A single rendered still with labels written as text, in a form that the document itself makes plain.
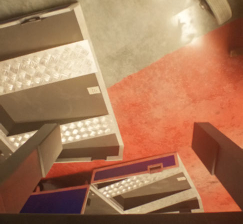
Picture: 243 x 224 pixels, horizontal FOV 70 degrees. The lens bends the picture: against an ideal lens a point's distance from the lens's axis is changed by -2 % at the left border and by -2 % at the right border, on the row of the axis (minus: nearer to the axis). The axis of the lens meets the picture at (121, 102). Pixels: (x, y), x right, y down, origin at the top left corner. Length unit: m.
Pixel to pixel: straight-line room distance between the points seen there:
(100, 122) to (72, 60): 0.47
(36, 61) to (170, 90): 0.76
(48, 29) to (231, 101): 1.10
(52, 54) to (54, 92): 0.28
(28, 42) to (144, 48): 0.61
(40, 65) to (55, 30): 0.21
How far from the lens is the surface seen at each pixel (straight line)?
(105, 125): 1.25
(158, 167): 1.49
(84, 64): 1.00
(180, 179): 1.85
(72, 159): 1.51
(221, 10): 0.73
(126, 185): 1.75
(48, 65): 1.04
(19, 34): 1.09
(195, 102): 1.16
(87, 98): 1.14
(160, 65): 0.98
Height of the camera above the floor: 0.87
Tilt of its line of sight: 50 degrees down
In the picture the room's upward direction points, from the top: 170 degrees counter-clockwise
